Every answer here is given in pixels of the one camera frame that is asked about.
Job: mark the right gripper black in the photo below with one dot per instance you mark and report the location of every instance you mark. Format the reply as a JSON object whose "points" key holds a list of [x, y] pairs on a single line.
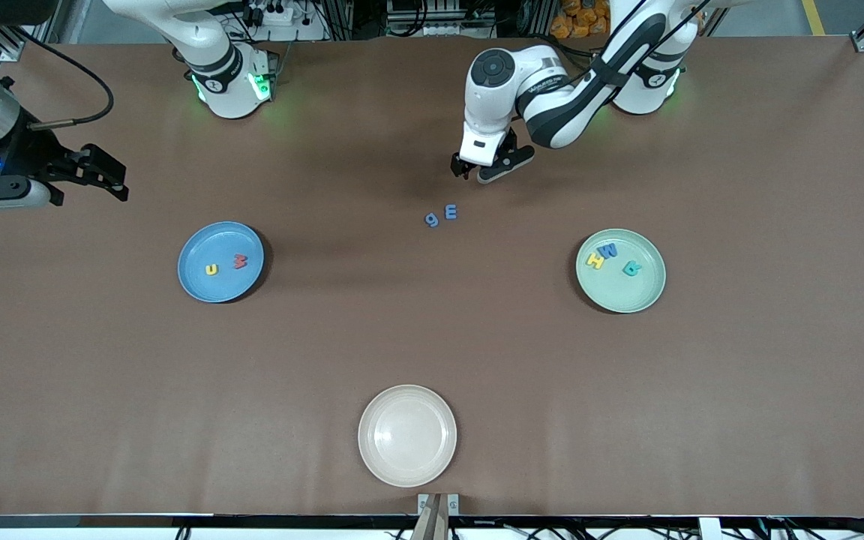
{"points": [[25, 150]]}

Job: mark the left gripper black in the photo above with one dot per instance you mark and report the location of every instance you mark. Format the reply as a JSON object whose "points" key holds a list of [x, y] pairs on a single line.
{"points": [[462, 168]]}

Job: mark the blue letter E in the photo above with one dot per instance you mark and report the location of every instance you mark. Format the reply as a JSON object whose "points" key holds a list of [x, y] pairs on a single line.
{"points": [[451, 213]]}

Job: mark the blue letter g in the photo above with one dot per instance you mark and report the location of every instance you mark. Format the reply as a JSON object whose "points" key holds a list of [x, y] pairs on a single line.
{"points": [[435, 220]]}

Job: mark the yellow letter H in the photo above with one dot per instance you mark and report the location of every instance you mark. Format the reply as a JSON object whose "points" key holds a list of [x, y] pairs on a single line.
{"points": [[595, 261]]}

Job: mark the blue letter M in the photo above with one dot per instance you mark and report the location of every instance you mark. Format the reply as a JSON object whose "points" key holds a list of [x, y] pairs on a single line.
{"points": [[608, 250]]}

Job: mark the red-pink letter w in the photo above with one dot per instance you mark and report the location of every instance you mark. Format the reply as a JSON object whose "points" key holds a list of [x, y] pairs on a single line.
{"points": [[239, 262]]}

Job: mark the teal letter R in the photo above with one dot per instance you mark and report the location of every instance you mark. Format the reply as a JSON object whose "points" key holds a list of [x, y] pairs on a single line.
{"points": [[631, 268]]}

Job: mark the light green plate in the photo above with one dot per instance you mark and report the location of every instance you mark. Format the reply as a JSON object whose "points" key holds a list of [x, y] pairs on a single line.
{"points": [[627, 292]]}

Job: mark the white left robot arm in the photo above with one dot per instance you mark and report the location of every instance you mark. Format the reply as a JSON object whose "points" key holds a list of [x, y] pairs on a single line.
{"points": [[552, 105]]}

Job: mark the white power strip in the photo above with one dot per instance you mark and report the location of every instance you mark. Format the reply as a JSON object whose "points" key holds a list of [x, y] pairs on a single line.
{"points": [[278, 15], [432, 30]]}

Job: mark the blue plate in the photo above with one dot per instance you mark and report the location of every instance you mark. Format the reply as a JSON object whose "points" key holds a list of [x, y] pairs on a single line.
{"points": [[220, 240]]}

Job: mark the dark equipment rack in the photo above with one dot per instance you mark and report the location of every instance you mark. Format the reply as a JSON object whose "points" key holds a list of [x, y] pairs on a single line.
{"points": [[492, 15]]}

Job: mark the orange packaged items pile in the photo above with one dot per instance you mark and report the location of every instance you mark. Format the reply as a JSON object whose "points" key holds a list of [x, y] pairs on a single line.
{"points": [[571, 26]]}

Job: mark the paper table cover sheet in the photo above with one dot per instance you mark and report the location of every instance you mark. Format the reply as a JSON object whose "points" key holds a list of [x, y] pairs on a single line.
{"points": [[102, 375]]}

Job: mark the beige plate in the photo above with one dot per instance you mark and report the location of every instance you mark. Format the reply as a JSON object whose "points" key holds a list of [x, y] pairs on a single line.
{"points": [[407, 435]]}

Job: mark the metal mounting bracket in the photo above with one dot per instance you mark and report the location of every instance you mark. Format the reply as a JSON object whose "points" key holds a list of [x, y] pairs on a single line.
{"points": [[453, 504]]}

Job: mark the brown camera mount post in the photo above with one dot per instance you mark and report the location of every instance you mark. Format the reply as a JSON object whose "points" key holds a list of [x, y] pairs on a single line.
{"points": [[432, 525]]}

